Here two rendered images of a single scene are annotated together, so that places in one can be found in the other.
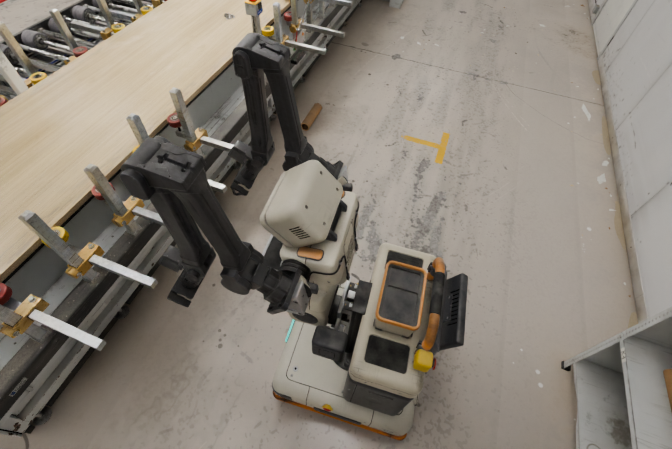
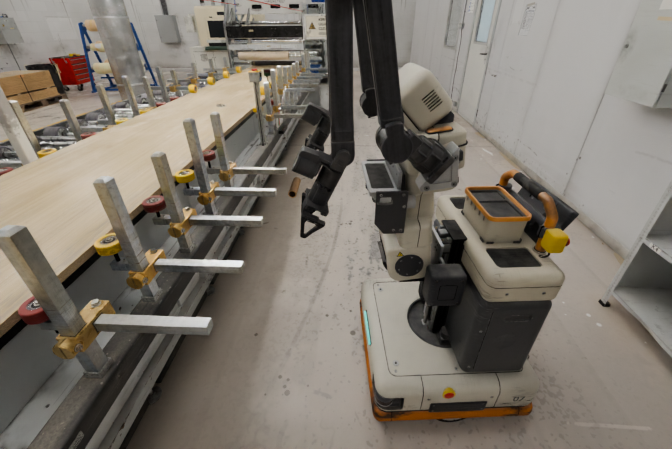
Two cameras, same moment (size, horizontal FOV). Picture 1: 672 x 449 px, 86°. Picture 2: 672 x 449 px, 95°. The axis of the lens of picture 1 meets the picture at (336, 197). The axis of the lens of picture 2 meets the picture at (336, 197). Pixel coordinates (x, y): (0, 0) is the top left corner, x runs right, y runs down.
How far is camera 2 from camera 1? 0.86 m
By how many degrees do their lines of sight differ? 24
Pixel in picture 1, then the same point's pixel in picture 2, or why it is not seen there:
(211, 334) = (272, 384)
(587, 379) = (632, 299)
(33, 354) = (91, 394)
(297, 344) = (384, 340)
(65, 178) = not seen: hidden behind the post
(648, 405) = not seen: outside the picture
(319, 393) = (434, 378)
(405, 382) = (548, 271)
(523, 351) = (565, 303)
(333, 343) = (453, 272)
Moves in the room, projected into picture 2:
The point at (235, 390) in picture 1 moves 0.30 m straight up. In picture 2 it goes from (325, 435) to (323, 396)
